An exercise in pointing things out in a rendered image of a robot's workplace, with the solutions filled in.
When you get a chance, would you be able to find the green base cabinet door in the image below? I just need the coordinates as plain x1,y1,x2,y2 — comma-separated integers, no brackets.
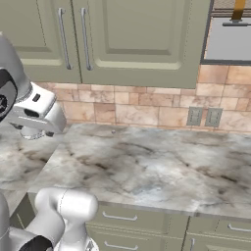
181,232,251,251

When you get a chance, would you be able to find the grey wall outlet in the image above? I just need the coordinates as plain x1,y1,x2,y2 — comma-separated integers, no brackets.
204,107,225,128
185,105,205,127

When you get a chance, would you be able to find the silver drawer handle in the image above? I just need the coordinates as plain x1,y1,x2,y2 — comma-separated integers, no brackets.
226,223,251,233
103,240,140,251
101,211,139,223

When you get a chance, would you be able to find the green drawer front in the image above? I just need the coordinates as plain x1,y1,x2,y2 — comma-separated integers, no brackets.
86,203,191,235
85,225,188,251
186,215,251,237

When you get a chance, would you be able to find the wide green wall cabinet door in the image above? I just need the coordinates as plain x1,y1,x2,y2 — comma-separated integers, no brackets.
71,0,213,90

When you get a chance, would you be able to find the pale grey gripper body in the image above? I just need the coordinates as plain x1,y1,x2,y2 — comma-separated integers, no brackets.
8,103,68,140

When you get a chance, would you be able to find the orange object in cabinet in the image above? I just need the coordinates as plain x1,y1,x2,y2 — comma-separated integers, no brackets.
232,0,247,22

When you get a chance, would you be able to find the long silver cabinet handle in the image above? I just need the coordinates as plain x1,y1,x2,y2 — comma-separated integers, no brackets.
79,7,94,72
57,7,74,71

